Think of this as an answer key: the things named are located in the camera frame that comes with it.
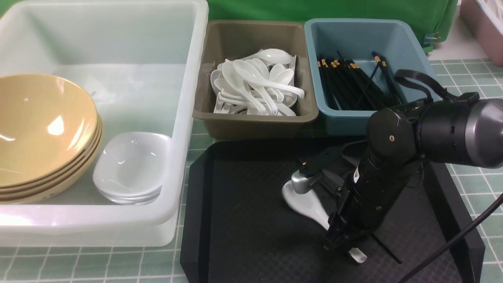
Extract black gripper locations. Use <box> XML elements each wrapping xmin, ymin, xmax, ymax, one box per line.
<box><xmin>324</xmin><ymin>185</ymin><xmax>378</xmax><ymax>252</ymax></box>

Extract white ceramic soup spoon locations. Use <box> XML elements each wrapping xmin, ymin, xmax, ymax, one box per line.
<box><xmin>282</xmin><ymin>179</ymin><xmax>368</xmax><ymax>264</ymax></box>

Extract tan noodle bowl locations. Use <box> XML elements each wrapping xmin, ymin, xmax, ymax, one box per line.
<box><xmin>0</xmin><ymin>74</ymin><xmax>98</xmax><ymax>187</ymax></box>

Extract black chopstick gold tip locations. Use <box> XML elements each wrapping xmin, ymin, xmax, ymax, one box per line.
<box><xmin>370</xmin><ymin>233</ymin><xmax>403</xmax><ymax>265</ymax></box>

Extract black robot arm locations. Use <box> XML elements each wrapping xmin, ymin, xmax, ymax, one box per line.
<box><xmin>326</xmin><ymin>92</ymin><xmax>502</xmax><ymax>252</ymax></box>

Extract black plastic serving tray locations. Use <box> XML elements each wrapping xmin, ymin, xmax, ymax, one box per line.
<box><xmin>180</xmin><ymin>137</ymin><xmax>472</xmax><ymax>283</ymax></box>

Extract pile of black chopsticks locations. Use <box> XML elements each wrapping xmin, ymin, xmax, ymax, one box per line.
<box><xmin>317</xmin><ymin>51</ymin><xmax>406</xmax><ymax>111</ymax></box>

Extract blue plastic bin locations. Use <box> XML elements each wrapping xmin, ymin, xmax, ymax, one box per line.
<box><xmin>304</xmin><ymin>18</ymin><xmax>436</xmax><ymax>136</ymax></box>

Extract pile of white spoons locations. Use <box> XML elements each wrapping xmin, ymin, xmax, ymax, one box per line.
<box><xmin>210</xmin><ymin>48</ymin><xmax>305</xmax><ymax>116</ymax></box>

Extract brown plastic bin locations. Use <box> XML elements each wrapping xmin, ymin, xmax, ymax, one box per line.
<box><xmin>193</xmin><ymin>20</ymin><xmax>319</xmax><ymax>140</ymax></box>

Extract green checkered table mat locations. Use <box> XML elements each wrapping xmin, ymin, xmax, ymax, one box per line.
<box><xmin>1</xmin><ymin>59</ymin><xmax>502</xmax><ymax>283</ymax></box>

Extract green cloth backdrop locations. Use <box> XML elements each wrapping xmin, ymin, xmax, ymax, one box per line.
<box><xmin>208</xmin><ymin>0</ymin><xmax>458</xmax><ymax>53</ymax></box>

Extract stacked white sauce dishes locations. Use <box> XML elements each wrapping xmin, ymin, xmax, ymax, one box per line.
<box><xmin>93</xmin><ymin>131</ymin><xmax>171</xmax><ymax>205</ymax></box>

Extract pink plastic bin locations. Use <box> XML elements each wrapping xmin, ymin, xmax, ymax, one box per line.
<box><xmin>460</xmin><ymin>0</ymin><xmax>503</xmax><ymax>67</ymax></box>

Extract large translucent white tub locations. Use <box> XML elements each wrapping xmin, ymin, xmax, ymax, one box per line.
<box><xmin>1</xmin><ymin>0</ymin><xmax>209</xmax><ymax>247</ymax></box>

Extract stacked tan bowls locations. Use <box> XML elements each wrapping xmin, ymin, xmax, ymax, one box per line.
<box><xmin>0</xmin><ymin>114</ymin><xmax>103</xmax><ymax>205</ymax></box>

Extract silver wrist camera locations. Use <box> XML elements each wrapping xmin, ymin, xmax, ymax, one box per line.
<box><xmin>291</xmin><ymin>147</ymin><xmax>345</xmax><ymax>196</ymax></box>

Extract black cable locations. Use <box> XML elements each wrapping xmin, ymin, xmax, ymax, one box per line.
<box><xmin>394</xmin><ymin>69</ymin><xmax>503</xmax><ymax>283</ymax></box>

